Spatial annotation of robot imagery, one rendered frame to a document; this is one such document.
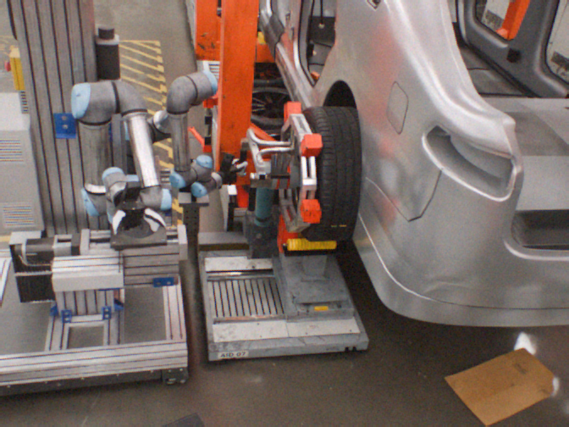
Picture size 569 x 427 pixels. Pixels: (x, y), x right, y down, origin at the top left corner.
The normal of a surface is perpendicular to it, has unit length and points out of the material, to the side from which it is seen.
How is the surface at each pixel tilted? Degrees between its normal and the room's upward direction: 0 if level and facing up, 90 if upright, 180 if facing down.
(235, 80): 90
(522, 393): 2
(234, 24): 90
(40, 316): 0
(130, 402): 0
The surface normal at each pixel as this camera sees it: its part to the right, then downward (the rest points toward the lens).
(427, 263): -0.67, 0.41
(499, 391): 0.12, -0.81
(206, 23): 0.18, 0.57
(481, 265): -0.13, 0.55
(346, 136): 0.18, -0.44
